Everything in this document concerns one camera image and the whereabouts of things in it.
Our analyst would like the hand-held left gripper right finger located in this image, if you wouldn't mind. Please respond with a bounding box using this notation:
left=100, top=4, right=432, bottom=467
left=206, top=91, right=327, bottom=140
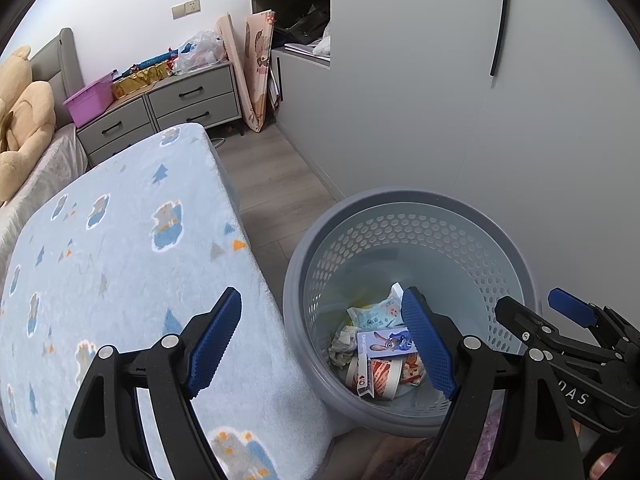
left=401, top=287, right=586, bottom=480

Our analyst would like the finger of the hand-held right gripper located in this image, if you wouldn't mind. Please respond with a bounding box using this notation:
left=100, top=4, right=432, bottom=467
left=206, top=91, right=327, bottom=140
left=547, top=287, right=640, bottom=348
left=494, top=295, right=601, bottom=361

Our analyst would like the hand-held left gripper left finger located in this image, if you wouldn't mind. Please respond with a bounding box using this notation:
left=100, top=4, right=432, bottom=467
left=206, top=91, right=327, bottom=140
left=55, top=286, right=243, bottom=480

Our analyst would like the red and beige snack wrapper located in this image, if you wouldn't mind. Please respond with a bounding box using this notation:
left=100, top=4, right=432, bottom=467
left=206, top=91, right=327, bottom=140
left=400, top=352, right=428, bottom=386

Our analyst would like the long purple cartoon box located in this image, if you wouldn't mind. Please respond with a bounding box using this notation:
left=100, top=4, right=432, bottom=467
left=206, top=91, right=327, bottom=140
left=356, top=326, right=416, bottom=361

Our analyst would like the red and white paper cup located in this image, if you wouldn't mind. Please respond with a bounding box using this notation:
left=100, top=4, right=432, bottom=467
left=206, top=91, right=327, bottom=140
left=367, top=357, right=406, bottom=401

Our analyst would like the light blue wet wipe packet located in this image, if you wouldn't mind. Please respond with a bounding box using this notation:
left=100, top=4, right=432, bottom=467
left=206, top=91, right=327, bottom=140
left=346, top=282, right=408, bottom=331

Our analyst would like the written paper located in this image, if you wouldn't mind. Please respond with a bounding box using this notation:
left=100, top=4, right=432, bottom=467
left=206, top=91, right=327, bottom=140
left=328, top=325, right=358, bottom=368

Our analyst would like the grey perforated trash bin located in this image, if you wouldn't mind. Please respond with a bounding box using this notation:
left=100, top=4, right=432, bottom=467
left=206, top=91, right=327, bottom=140
left=282, top=188, right=542, bottom=438

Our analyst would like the person's right hand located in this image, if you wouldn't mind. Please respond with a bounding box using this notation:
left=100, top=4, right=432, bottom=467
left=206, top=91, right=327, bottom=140
left=570, top=417, right=631, bottom=480

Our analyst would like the pink fluffy cloth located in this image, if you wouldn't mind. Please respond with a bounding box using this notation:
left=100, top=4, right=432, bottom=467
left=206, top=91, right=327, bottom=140
left=370, top=390, right=506, bottom=480

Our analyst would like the beige bed cover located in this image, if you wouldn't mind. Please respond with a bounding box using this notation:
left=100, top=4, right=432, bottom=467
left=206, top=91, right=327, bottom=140
left=0, top=125, right=88, bottom=281

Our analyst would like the grey drawer dresser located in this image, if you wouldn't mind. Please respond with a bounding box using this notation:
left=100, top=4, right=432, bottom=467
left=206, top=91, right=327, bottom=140
left=76, top=60, right=242, bottom=168

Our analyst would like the purple plastic basket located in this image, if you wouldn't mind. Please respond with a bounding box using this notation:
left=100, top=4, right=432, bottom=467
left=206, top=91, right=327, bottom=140
left=63, top=71, right=117, bottom=128

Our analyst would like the gold gift box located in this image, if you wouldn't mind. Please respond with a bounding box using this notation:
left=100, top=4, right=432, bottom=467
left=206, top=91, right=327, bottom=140
left=111, top=62, right=173, bottom=101

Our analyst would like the blue wrapping paper roll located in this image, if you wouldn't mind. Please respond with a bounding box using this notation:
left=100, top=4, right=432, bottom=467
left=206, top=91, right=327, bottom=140
left=130, top=49, right=178, bottom=71

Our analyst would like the clear plastic bag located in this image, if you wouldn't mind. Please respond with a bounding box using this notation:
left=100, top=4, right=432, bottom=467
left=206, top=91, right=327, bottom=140
left=172, top=30, right=231, bottom=76

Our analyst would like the large beige teddy bear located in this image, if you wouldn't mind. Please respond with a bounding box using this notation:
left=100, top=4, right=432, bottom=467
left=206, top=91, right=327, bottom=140
left=0, top=45, right=57, bottom=203

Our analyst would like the white cloth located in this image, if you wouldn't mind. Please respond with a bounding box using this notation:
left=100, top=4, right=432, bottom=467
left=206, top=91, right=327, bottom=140
left=285, top=25, right=332, bottom=58

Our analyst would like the grey bed headboard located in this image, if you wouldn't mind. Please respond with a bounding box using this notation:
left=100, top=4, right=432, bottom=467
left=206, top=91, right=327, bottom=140
left=30, top=27, right=83, bottom=128

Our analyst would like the dark bag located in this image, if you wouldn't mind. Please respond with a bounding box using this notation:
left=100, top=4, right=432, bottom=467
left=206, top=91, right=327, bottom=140
left=272, top=2, right=331, bottom=46

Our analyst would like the long black wardrobe handle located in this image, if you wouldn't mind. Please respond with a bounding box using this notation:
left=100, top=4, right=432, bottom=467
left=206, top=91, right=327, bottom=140
left=490, top=0, right=511, bottom=77

